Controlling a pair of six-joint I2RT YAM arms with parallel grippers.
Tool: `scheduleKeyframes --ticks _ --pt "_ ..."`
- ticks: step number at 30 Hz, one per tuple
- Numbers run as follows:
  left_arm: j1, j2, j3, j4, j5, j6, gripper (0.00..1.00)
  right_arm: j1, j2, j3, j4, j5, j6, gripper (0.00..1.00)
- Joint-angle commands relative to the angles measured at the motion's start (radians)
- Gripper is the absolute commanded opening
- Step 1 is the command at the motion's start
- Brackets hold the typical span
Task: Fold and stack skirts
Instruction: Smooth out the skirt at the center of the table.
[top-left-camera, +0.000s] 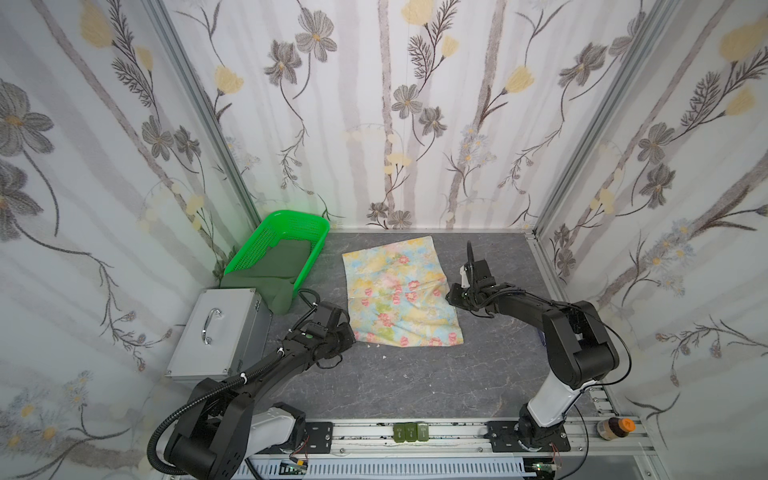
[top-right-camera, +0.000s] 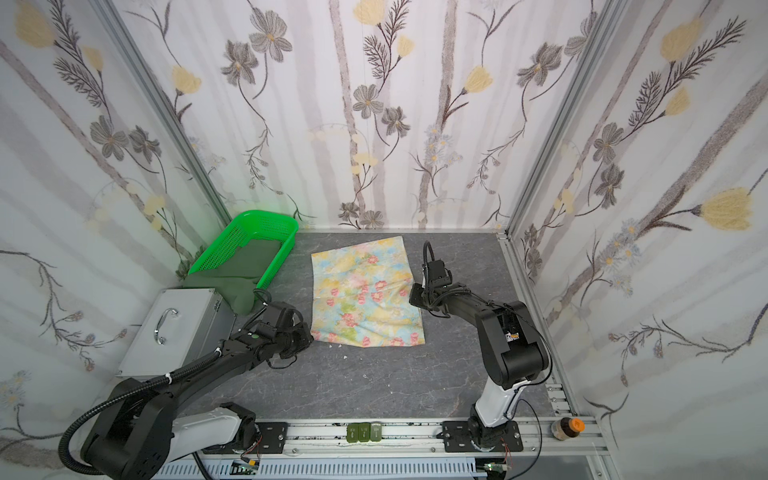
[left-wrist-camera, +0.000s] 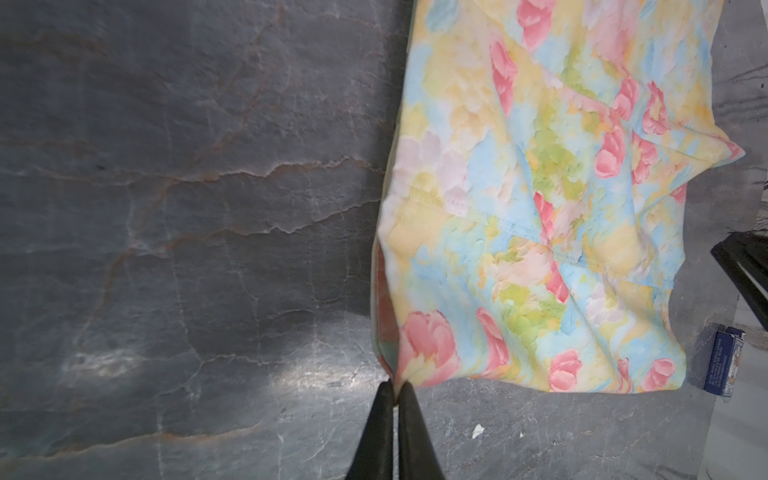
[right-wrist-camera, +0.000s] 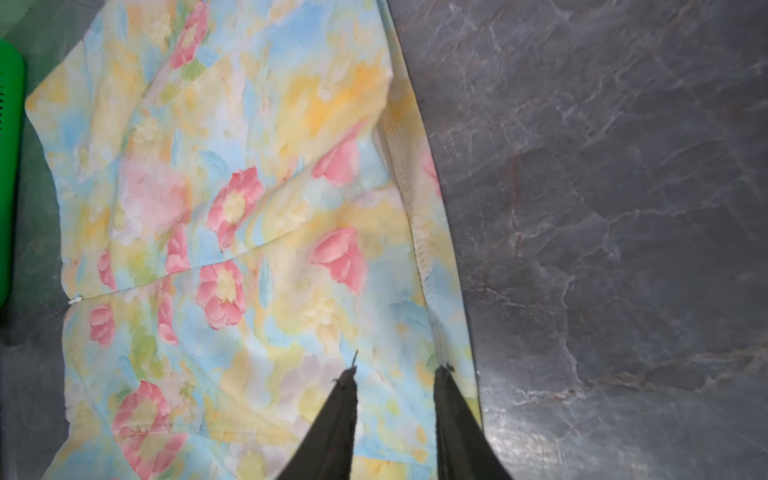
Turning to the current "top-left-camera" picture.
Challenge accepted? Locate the floral pastel skirt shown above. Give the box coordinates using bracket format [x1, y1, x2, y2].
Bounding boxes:
[342, 236, 464, 348]

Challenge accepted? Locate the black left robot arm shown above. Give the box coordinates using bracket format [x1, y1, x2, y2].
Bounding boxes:
[146, 302, 355, 479]

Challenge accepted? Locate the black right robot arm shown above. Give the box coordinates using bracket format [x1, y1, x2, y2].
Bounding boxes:
[446, 260, 620, 451]

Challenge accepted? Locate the dark green skirt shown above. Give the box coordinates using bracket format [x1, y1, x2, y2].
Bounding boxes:
[220, 239, 311, 315]

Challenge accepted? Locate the silver metal case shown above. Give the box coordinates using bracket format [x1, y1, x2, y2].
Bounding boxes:
[166, 289, 273, 386]

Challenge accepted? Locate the green plastic basket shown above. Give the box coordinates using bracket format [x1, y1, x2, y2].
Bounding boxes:
[224, 210, 330, 297]

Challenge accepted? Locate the green terminal block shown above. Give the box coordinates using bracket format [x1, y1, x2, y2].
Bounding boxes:
[392, 422, 430, 443]

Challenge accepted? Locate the orange capped bottle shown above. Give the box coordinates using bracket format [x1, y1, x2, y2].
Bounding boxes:
[596, 417, 637, 441]

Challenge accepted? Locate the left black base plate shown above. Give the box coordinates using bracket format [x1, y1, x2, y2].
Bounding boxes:
[280, 422, 334, 454]

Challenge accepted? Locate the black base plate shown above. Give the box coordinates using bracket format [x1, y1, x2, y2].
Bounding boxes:
[484, 419, 571, 453]
[280, 422, 334, 454]

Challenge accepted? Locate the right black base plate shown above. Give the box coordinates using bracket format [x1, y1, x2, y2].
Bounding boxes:
[484, 419, 571, 453]

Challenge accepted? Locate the aluminium mounting rail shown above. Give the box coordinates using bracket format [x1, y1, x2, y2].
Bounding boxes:
[247, 414, 656, 461]

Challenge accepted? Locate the white slotted cable duct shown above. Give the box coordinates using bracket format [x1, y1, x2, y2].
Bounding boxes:
[251, 457, 536, 479]

